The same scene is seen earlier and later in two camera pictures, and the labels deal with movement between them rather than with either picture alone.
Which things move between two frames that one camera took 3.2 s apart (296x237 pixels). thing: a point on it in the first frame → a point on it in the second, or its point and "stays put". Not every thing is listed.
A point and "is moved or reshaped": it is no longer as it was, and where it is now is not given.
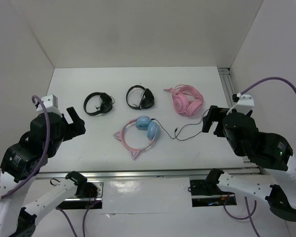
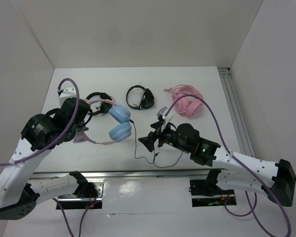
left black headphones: x=106 y=102 stays put
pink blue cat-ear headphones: x=142 y=123 → x=120 y=132
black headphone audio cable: x=178 y=132 is moved or reshaped
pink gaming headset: x=186 y=99 stays put
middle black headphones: x=147 y=100 stays put
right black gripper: x=213 y=114 → x=149 y=140
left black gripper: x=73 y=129 → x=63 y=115
